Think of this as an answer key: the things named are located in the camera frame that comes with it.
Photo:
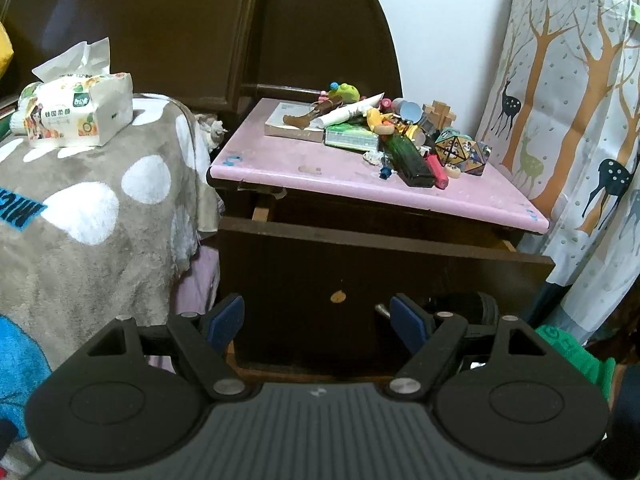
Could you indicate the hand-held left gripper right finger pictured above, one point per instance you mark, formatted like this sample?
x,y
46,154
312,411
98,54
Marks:
x,y
407,325

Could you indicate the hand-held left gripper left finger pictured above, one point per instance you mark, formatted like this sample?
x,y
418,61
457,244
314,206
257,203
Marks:
x,y
225,320

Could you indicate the dark wooden drawer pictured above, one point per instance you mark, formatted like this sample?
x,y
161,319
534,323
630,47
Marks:
x,y
300,270

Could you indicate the pink bed sheet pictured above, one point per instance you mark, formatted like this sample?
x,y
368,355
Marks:
x,y
197,285

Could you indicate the small blue pawn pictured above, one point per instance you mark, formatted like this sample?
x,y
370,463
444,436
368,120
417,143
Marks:
x,y
385,175

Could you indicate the pink marker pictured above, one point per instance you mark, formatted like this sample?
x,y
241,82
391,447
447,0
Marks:
x,y
437,172

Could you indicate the grey white-spotted blanket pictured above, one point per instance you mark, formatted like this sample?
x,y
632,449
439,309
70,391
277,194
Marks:
x,y
90,240

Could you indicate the round wooden chess piece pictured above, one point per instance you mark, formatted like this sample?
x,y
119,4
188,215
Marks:
x,y
453,171

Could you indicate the dark green rectangular bottle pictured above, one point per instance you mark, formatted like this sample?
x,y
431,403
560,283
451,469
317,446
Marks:
x,y
410,160

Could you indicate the pink-topped dark nightstand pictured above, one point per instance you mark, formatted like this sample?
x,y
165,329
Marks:
x,y
300,165

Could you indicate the geometric patterned cube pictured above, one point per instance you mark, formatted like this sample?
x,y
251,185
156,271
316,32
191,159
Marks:
x,y
462,152

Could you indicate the green transparent box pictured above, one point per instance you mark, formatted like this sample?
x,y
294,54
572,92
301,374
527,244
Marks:
x,y
350,137

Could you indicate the white flat box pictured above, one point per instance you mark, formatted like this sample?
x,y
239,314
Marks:
x,y
285,122

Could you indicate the yellow toy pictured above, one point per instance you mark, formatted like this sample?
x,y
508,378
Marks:
x,y
380,120

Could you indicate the wooden burr puzzle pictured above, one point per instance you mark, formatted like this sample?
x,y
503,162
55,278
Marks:
x,y
440,115

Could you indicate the light blue cup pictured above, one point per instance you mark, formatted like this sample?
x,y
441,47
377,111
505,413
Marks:
x,y
411,111

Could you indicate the brown wooden stick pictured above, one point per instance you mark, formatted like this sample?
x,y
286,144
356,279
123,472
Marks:
x,y
305,120

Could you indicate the white tube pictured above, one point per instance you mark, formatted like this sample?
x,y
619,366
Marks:
x,y
350,112

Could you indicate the deer-print curtain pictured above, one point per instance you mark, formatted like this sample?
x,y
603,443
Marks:
x,y
565,125

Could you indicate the green frog toy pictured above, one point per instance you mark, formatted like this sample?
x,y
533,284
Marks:
x,y
346,92

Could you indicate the printed tissue pack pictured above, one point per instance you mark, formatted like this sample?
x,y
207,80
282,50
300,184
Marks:
x,y
75,110

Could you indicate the dark wooden headboard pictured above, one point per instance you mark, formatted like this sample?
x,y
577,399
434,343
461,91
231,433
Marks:
x,y
175,25

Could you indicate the yellow pillow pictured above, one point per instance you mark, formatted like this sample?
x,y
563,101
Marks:
x,y
5,50

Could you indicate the light green clip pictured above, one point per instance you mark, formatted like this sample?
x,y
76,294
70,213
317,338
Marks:
x,y
636,12

